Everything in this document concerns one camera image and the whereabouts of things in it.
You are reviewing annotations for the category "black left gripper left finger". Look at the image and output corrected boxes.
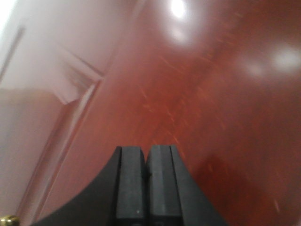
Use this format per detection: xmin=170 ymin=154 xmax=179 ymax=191
xmin=34 ymin=146 xmax=147 ymax=226

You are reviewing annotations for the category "brass door handle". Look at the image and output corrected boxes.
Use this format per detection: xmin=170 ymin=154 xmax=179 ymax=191
xmin=0 ymin=215 xmax=20 ymax=226

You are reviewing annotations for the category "brown wooden door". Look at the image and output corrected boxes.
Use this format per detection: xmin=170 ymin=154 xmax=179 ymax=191
xmin=0 ymin=0 xmax=301 ymax=226

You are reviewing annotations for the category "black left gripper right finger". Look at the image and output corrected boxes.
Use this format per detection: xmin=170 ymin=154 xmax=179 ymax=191
xmin=147 ymin=145 xmax=226 ymax=226

